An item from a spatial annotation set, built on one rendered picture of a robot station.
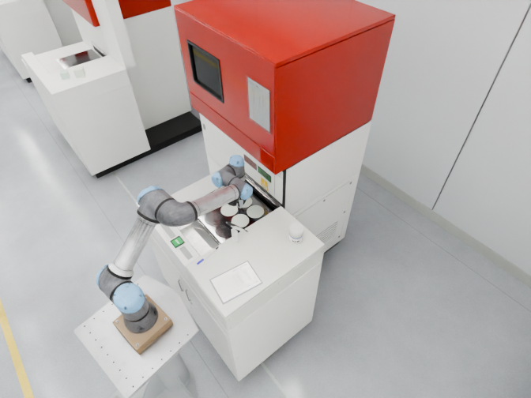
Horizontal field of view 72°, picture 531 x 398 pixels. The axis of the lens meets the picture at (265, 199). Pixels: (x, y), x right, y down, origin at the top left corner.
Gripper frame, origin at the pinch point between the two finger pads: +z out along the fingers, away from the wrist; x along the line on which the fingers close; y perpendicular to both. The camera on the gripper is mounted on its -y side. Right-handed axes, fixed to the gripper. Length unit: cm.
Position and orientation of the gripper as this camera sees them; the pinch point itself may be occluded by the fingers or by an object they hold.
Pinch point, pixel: (239, 207)
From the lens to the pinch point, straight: 212.5
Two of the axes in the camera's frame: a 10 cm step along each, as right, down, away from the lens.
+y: 3.3, -6.9, 6.4
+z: 0.1, 6.8, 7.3
